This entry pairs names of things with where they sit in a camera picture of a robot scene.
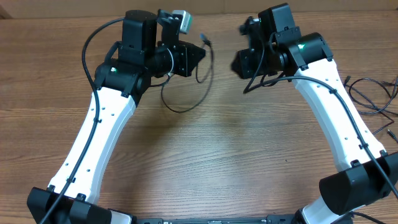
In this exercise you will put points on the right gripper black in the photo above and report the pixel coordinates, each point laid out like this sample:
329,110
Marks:
240,59

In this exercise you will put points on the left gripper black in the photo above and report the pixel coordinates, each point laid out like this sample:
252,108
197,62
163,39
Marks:
186,50

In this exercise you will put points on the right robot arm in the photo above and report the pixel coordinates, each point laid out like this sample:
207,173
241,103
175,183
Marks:
366,172

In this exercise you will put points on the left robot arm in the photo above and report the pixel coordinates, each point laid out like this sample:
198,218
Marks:
149,48

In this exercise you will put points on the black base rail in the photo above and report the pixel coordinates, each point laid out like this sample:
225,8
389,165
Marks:
214,221

